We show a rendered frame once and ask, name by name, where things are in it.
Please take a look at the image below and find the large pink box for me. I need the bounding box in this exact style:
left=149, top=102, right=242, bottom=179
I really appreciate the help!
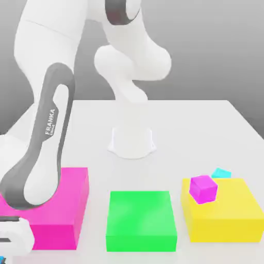
left=0, top=167, right=90, bottom=251

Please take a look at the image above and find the large green box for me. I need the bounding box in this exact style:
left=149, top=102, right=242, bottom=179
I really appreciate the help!
left=105, top=191, right=178, bottom=253

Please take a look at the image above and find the small cyan cube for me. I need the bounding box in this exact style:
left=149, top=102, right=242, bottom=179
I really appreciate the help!
left=211, top=167, right=232, bottom=179

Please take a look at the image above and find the small magenta cube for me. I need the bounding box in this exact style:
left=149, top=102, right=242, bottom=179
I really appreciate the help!
left=189, top=175, right=219, bottom=205

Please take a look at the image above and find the large yellow box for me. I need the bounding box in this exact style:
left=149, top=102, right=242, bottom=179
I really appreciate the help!
left=180, top=177, right=264, bottom=243

